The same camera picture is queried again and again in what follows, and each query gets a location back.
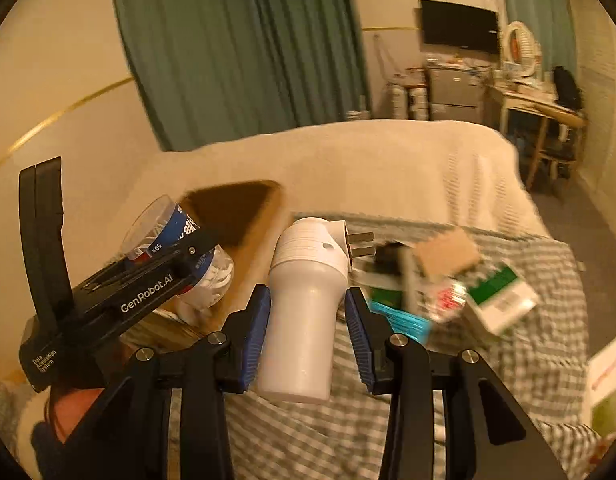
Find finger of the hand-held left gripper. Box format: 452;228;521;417
158;230;223;281

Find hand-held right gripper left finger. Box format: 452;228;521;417
53;284;272;480

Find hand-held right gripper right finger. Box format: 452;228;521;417
344;287;569;480

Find clear cotton swab jar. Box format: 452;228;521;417
119;195;236;311

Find white plug adapter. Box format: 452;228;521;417
252;216;376;404

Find brown cardboard box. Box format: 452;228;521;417
153;179;289;356

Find green white box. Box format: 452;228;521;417
460;261;541;337

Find person's left forearm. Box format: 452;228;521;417
30;387;109;480

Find teal packet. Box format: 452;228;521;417
369;300;434;346

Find clear packet red print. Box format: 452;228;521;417
422;280;470;324

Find small flat cardboard piece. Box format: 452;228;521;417
413;227;484;279

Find white bedspread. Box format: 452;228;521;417
120;119;556;243

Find wide green curtain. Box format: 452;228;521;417
109;0;373;153

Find white storage containers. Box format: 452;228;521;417
389;85;429;122

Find white paper bag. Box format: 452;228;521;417
582;327;616;442

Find grey cabinet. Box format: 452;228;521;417
426;66;490;124

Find wooden chair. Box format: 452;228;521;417
525;110;589;192

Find black bag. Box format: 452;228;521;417
553;66;585;111

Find black television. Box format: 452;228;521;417
419;0;500;55

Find round white mirror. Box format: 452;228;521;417
503;21;540;79

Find white louvered wardrobe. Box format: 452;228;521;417
563;0;616;211

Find narrow green curtain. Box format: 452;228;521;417
495;0;579;77

